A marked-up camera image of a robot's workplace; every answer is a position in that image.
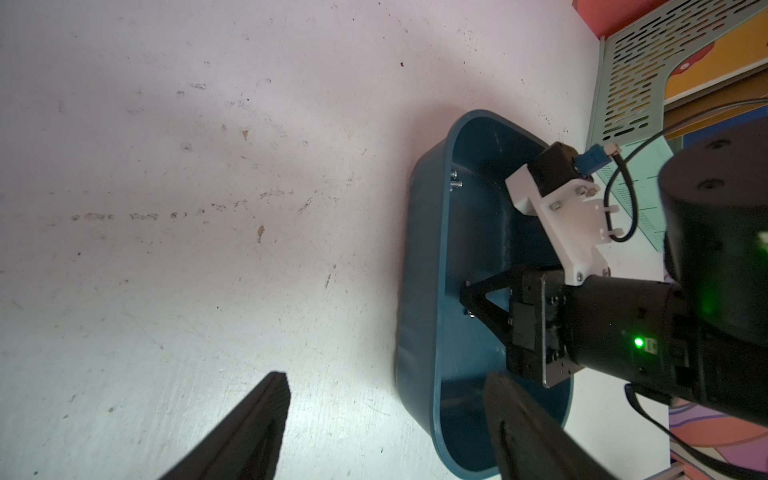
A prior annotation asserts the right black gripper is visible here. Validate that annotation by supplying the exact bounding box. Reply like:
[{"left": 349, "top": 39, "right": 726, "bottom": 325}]
[{"left": 459, "top": 268, "right": 581, "bottom": 388}]

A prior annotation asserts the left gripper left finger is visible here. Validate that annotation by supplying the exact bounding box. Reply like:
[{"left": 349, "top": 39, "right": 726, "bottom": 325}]
[{"left": 163, "top": 372, "right": 291, "bottom": 480}]

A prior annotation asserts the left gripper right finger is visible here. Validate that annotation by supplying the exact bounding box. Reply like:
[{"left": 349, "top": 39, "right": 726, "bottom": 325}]
[{"left": 484, "top": 372, "right": 612, "bottom": 479}]

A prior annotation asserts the teal plastic storage tray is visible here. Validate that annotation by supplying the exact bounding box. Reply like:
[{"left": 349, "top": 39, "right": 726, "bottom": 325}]
[{"left": 395, "top": 110, "right": 557, "bottom": 479}]

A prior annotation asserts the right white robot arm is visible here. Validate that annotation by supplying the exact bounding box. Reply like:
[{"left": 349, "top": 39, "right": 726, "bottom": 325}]
[{"left": 459, "top": 118, "right": 767, "bottom": 424}]

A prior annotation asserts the green file organizer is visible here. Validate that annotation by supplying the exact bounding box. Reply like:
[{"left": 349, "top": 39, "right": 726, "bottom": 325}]
[{"left": 584, "top": 0, "right": 768, "bottom": 253}]

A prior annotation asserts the brown folder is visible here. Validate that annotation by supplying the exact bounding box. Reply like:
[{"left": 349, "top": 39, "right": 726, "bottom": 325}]
[{"left": 663, "top": 70, "right": 767, "bottom": 140}]

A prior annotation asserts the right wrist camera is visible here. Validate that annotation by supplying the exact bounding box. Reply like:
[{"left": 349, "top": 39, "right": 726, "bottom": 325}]
[{"left": 528, "top": 142, "right": 620, "bottom": 197}]

